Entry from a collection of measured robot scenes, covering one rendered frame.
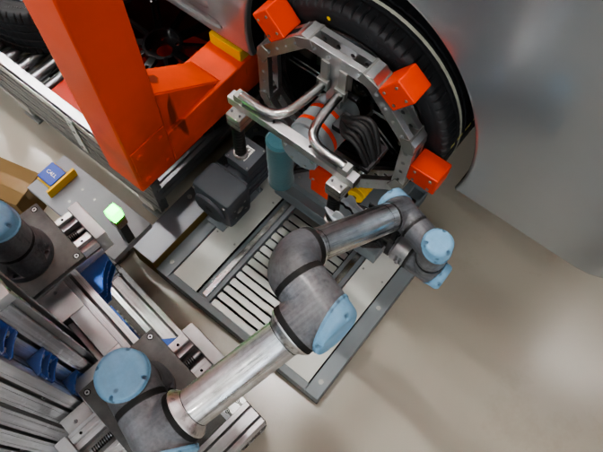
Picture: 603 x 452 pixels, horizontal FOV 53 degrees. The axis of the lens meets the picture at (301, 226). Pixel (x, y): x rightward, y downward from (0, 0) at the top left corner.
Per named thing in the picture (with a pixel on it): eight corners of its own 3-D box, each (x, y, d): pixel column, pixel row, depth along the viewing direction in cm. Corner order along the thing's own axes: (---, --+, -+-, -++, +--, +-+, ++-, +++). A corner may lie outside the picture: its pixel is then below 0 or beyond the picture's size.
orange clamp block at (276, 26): (301, 21, 162) (283, -8, 158) (284, 39, 159) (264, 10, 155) (288, 26, 168) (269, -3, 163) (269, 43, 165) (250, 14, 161)
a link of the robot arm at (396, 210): (239, 261, 128) (387, 206, 159) (266, 302, 125) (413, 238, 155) (257, 228, 120) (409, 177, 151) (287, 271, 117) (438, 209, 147)
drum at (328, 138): (361, 132, 181) (365, 103, 168) (317, 180, 174) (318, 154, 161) (323, 108, 185) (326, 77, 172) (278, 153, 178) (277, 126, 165)
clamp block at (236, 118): (261, 112, 169) (260, 100, 164) (240, 133, 166) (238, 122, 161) (248, 102, 171) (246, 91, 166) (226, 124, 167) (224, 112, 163)
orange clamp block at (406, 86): (409, 92, 154) (432, 84, 146) (391, 112, 151) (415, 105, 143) (393, 71, 152) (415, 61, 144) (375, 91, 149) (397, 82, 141)
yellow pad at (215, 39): (267, 38, 209) (266, 27, 205) (240, 63, 204) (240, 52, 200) (237, 18, 213) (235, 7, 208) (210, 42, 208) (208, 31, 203)
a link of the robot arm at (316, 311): (134, 418, 133) (327, 265, 129) (167, 479, 128) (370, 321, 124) (102, 421, 122) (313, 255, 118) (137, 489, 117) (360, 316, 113)
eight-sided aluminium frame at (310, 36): (405, 201, 194) (442, 96, 145) (392, 216, 192) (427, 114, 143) (274, 113, 208) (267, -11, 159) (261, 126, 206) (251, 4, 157)
